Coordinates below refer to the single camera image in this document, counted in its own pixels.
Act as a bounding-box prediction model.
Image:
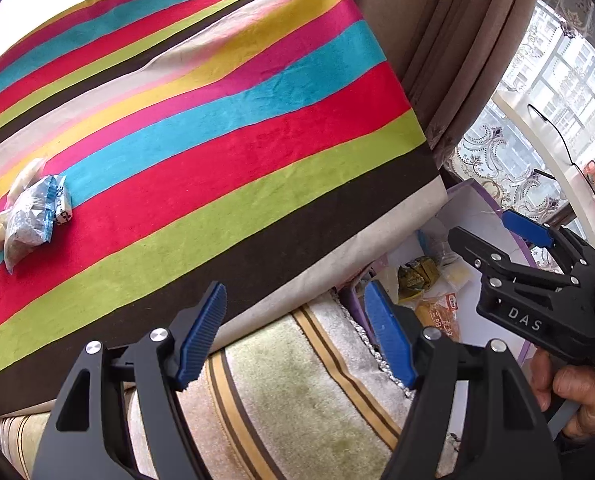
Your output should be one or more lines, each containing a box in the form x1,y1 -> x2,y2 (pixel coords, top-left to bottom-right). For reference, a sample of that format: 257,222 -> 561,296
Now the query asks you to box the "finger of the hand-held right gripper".
449,226 -> 564,291
501,209 -> 595,275

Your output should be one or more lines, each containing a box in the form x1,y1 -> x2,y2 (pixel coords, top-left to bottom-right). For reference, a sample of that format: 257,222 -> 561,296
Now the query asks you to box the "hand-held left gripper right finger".
365,280 -> 563,480

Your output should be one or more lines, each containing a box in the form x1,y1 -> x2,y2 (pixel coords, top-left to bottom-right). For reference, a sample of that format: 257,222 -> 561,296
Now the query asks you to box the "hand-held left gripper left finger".
30,281 -> 228,480

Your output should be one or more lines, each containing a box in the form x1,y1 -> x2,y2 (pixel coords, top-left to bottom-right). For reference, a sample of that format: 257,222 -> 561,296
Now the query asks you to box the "pale yellow snack packet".
430,260 -> 471,296

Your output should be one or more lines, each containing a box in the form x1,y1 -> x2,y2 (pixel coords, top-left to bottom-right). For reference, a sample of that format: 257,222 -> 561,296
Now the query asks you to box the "white box with purple rim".
337,179 -> 595,461

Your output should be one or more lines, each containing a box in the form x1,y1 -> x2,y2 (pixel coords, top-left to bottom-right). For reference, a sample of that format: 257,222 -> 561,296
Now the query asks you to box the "orange snack packet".
415,292 -> 462,341

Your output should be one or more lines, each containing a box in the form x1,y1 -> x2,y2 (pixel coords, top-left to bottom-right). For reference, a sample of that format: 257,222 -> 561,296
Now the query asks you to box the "green gold snack packet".
396,255 -> 445,303

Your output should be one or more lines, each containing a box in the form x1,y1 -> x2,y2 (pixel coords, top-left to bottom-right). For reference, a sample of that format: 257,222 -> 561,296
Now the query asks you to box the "person's right hand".
530,347 -> 595,443

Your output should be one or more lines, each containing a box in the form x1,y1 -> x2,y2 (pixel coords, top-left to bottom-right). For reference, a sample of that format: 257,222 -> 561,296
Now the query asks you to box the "lace curtain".
455,0 -> 595,226

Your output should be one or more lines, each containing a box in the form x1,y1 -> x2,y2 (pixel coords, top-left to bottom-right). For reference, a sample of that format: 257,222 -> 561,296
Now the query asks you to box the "beige striped plush mat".
0,290 -> 413,480

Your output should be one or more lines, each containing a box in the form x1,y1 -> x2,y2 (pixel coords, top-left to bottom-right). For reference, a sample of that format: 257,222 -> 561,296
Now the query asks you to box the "window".
497,0 -> 595,161

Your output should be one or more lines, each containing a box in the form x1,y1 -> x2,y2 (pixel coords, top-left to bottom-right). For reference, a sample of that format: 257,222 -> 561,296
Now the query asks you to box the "blue white snack packet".
42,174 -> 74,226

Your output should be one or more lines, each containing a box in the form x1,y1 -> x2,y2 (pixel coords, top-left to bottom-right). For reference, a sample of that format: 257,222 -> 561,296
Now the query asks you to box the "striped colourful blanket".
0,0 -> 448,418

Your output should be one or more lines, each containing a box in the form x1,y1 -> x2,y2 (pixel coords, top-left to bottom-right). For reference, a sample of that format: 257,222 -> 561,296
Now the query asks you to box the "grey blue-edged snack packet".
3,192 -> 53,275

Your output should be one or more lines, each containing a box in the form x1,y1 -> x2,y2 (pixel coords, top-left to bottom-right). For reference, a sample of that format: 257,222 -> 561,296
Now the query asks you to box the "brown curtain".
340,0 -> 578,171

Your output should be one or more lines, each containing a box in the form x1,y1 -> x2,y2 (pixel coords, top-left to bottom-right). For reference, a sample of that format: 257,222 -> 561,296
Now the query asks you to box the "cream snack packet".
8,157 -> 47,198

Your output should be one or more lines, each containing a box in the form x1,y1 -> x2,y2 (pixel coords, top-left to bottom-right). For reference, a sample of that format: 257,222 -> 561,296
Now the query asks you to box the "black cable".
527,104 -> 585,171

